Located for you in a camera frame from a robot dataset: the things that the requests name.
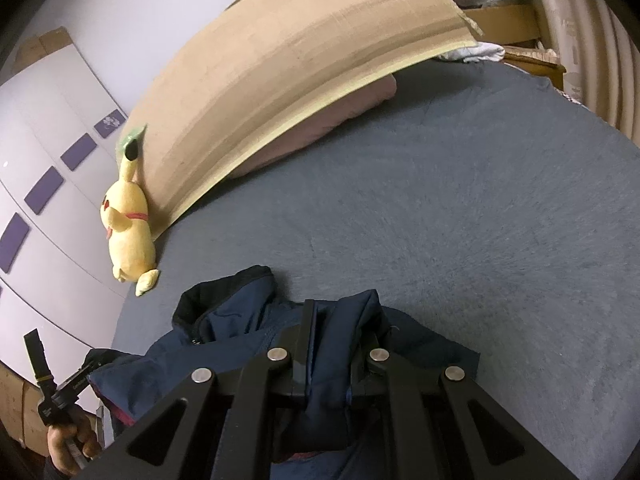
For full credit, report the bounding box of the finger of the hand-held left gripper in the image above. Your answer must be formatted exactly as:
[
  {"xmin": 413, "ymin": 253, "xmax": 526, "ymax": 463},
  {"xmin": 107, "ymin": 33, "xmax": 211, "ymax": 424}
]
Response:
[{"xmin": 82, "ymin": 347, "xmax": 123, "ymax": 376}]

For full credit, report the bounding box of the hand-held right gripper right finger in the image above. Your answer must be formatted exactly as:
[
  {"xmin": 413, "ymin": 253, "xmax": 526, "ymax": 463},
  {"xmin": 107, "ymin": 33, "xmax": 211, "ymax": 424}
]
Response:
[{"xmin": 350, "ymin": 347, "xmax": 576, "ymax": 480}]

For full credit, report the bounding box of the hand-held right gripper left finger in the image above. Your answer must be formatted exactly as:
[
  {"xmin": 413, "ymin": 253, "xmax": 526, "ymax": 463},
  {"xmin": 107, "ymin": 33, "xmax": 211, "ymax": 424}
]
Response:
[{"xmin": 92, "ymin": 300, "xmax": 316, "ymax": 480}]

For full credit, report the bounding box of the navy blue jacket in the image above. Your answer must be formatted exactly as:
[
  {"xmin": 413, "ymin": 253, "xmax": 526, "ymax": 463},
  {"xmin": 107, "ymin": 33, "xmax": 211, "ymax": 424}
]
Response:
[{"xmin": 90, "ymin": 265, "xmax": 481, "ymax": 480}]

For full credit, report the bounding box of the person's left hand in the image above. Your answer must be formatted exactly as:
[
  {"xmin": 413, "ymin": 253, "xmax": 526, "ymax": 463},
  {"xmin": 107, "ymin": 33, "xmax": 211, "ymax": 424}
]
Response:
[{"xmin": 47, "ymin": 406, "xmax": 103, "ymax": 477}]

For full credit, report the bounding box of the brown cardboard box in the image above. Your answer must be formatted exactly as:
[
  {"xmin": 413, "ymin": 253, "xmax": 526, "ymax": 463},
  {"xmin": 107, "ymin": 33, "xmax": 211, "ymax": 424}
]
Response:
[{"xmin": 0, "ymin": 365, "xmax": 51, "ymax": 448}]

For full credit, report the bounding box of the yellow plush toy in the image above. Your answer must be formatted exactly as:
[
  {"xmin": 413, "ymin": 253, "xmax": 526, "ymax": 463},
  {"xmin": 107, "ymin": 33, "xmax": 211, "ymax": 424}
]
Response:
[{"xmin": 100, "ymin": 142, "xmax": 161, "ymax": 297}]

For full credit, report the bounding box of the bed with grey sheet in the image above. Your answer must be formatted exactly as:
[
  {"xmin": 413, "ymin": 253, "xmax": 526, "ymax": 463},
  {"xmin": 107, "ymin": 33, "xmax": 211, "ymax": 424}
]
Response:
[{"xmin": 110, "ymin": 57, "xmax": 640, "ymax": 480}]

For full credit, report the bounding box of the pink pillow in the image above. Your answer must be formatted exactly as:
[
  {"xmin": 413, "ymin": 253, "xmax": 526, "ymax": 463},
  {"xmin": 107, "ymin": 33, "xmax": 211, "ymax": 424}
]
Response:
[{"xmin": 230, "ymin": 74, "xmax": 398, "ymax": 181}]

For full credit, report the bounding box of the beige cardboard sheet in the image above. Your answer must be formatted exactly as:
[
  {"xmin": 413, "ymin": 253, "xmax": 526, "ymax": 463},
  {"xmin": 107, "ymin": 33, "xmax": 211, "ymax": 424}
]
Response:
[{"xmin": 127, "ymin": 0, "xmax": 483, "ymax": 241}]

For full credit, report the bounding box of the white cloth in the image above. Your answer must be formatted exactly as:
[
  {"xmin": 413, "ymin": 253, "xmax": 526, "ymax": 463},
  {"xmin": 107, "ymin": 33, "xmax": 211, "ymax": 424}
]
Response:
[{"xmin": 440, "ymin": 42, "xmax": 506, "ymax": 64}]

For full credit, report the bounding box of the open cardboard box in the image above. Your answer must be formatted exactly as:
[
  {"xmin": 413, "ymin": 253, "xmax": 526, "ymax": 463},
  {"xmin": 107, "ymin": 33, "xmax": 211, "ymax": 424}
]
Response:
[{"xmin": 502, "ymin": 45, "xmax": 567, "ymax": 92}]

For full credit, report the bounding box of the beige curtain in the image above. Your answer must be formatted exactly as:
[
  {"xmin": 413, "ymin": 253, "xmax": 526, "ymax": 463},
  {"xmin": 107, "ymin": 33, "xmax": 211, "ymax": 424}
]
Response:
[{"xmin": 520, "ymin": 0, "xmax": 640, "ymax": 148}]

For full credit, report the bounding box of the purple wall panel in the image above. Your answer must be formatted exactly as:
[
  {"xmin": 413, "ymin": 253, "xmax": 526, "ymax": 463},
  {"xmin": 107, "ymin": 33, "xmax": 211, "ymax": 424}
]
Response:
[
  {"xmin": 0, "ymin": 212, "xmax": 31, "ymax": 273},
  {"xmin": 61, "ymin": 133, "xmax": 97, "ymax": 171},
  {"xmin": 94, "ymin": 109, "xmax": 127, "ymax": 138},
  {"xmin": 24, "ymin": 167, "xmax": 65, "ymax": 215}
]

